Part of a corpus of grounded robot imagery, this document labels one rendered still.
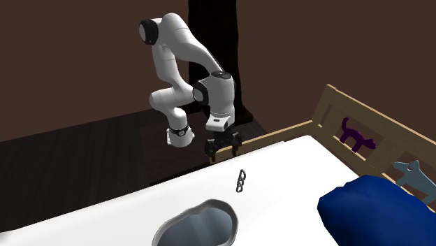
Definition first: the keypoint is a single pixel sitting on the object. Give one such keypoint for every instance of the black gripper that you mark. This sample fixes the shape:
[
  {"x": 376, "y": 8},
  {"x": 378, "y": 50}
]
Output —
[{"x": 223, "y": 138}]

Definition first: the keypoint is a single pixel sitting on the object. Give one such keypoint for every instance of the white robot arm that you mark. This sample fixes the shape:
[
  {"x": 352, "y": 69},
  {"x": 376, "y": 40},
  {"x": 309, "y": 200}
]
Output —
[{"x": 177, "y": 44}]

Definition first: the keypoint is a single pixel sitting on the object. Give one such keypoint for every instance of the grey oval bowl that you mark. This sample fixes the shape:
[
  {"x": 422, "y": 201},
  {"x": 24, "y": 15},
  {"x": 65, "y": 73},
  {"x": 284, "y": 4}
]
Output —
[{"x": 204, "y": 223}]

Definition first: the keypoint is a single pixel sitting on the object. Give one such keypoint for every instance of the tall black column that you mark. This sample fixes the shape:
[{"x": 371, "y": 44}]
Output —
[{"x": 218, "y": 34}]

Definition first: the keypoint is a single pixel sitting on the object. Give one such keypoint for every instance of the purple cat figure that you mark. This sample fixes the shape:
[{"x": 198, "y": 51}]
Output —
[{"x": 354, "y": 138}]

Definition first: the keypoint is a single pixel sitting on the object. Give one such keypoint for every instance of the dark blue pillow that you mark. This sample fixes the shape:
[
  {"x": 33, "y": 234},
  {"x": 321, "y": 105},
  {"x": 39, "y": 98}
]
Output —
[{"x": 371, "y": 211}]

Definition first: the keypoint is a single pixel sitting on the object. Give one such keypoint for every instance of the grey-blue dog figure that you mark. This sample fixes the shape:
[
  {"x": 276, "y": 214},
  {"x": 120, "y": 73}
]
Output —
[{"x": 414, "y": 177}]

